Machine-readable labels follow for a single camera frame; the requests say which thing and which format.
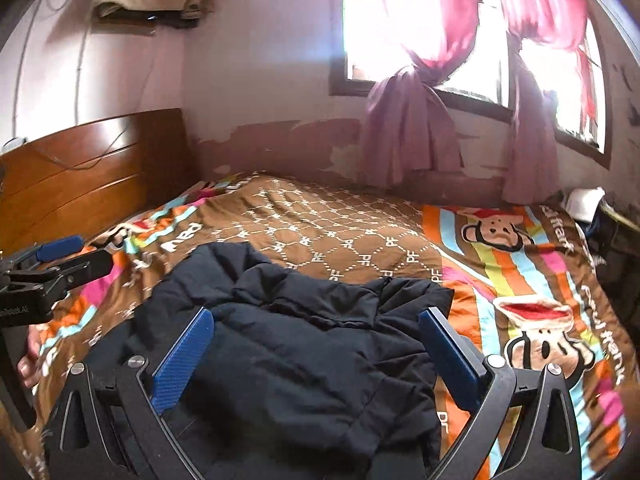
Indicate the wooden headboard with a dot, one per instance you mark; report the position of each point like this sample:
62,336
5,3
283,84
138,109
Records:
85,175

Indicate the dark wall shelf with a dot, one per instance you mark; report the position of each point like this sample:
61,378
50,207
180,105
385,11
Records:
165,19

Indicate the white power strip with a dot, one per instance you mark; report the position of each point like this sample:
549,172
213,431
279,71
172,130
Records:
12,145

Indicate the cluttered desk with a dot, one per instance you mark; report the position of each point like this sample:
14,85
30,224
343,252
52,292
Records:
612,245

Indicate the white bag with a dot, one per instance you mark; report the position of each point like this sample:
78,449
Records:
586,202

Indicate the window with brown frame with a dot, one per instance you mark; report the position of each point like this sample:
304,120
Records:
480,75

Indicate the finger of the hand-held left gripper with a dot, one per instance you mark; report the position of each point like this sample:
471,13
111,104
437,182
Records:
85,265
60,247

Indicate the pink curtain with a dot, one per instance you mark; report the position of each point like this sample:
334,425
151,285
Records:
405,130
530,150

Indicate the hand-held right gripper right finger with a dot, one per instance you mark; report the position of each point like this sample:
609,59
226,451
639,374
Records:
450,360

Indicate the dark navy padded jacket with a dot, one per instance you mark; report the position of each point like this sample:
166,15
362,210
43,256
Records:
300,345

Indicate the person's left hand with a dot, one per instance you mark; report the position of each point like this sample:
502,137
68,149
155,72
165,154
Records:
29,367

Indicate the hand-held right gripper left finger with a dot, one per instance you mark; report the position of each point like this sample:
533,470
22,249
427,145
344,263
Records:
182,355

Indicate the brown cartoon printed blanket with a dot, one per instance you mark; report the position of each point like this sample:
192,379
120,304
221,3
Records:
340,225

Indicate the white wall pipe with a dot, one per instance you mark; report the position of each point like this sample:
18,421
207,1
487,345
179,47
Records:
79,70

